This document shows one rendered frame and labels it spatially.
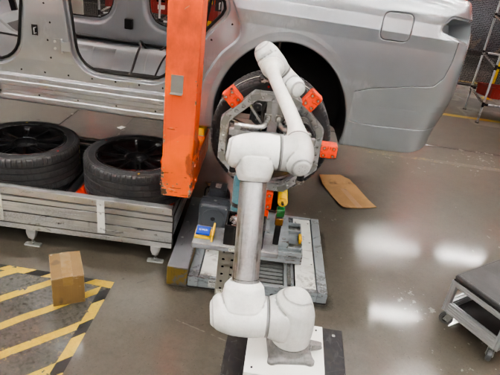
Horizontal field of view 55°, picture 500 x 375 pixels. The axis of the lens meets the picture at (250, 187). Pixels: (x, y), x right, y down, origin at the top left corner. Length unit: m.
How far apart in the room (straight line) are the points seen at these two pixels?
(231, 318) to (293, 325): 0.23
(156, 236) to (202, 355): 0.79
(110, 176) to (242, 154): 1.35
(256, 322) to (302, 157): 0.62
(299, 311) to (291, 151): 0.58
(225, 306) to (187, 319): 0.85
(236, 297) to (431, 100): 1.79
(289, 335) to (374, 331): 1.02
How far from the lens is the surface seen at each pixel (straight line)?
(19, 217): 3.13
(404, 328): 2.89
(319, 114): 2.59
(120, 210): 2.86
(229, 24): 2.85
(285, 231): 2.99
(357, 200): 4.04
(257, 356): 1.95
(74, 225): 3.01
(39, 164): 3.12
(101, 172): 2.94
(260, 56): 2.15
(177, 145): 2.50
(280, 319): 1.81
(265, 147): 1.71
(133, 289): 2.81
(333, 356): 2.16
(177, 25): 2.34
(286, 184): 2.65
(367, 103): 2.95
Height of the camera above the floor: 1.80
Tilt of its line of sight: 27 degrees down
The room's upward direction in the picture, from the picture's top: 8 degrees clockwise
